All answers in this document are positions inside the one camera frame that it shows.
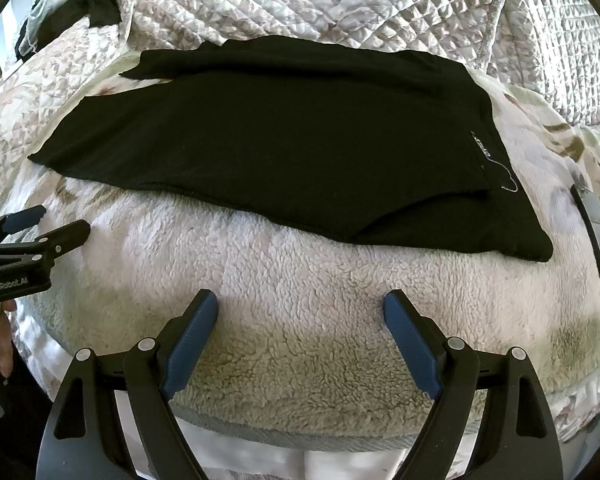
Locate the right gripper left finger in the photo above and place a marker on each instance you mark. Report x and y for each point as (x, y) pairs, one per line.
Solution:
(83, 437)

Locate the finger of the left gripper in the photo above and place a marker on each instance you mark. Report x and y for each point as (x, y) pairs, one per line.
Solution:
(20, 220)
(49, 246)

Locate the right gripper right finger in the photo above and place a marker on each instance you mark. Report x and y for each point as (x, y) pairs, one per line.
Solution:
(516, 437)

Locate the black pants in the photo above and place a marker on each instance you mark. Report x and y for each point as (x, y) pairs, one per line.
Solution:
(359, 146)

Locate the person's left hand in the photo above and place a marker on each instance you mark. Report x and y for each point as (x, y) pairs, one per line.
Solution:
(6, 352)

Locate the floral fleece blanket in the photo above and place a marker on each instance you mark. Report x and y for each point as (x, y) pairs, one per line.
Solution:
(300, 356)

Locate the dark clothes pile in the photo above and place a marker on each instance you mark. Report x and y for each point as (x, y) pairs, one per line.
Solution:
(48, 19)

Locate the quilted floral bedspread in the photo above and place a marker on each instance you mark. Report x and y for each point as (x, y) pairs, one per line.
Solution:
(551, 47)

